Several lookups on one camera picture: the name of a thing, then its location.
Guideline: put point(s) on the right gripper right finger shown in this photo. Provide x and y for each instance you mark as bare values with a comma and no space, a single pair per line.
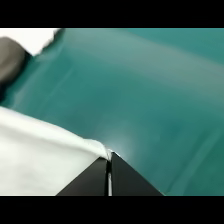
128,180

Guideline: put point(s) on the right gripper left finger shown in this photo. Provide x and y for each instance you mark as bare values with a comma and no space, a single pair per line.
91,180

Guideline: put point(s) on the grey garment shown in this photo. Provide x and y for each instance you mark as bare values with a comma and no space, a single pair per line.
10,60

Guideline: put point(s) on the white garment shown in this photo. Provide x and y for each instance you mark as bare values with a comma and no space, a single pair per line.
28,38

